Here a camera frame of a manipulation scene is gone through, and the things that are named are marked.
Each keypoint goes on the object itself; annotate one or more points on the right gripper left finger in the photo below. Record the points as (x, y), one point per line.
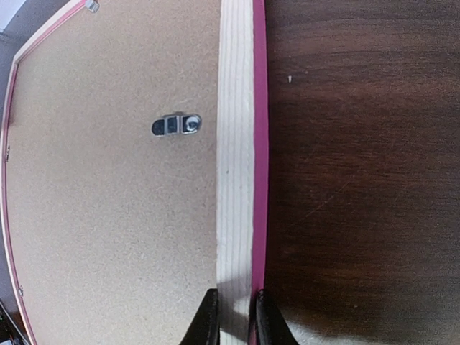
(204, 329)

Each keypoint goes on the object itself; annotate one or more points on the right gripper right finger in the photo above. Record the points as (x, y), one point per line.
(267, 324)

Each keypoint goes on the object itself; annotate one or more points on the pink wooden picture frame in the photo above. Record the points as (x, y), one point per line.
(240, 143)

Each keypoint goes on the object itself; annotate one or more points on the brown backing board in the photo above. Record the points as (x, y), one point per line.
(115, 179)

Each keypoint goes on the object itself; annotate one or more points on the front aluminium rail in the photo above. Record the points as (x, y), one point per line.
(10, 333)

